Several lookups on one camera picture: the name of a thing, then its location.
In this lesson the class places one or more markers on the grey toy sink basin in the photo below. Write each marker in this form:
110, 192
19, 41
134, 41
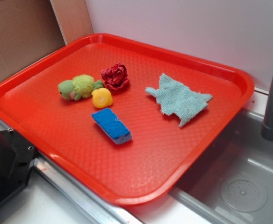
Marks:
232, 181

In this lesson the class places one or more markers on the yellow rubber duck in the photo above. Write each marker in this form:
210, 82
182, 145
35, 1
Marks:
102, 98

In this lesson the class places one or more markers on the light blue cloth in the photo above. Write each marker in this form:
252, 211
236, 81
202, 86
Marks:
176, 98

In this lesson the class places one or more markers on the red plastic tray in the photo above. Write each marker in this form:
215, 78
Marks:
160, 151

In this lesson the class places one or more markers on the green plush toy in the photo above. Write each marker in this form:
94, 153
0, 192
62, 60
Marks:
79, 87

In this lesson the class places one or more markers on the brown cardboard panel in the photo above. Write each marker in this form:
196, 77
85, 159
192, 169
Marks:
32, 29

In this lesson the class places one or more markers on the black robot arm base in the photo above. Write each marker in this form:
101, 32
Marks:
17, 157

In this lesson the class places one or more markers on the red crumpled fabric flower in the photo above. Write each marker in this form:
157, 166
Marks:
116, 77

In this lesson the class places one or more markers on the blue sponge block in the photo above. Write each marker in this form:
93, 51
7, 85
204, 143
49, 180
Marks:
112, 126

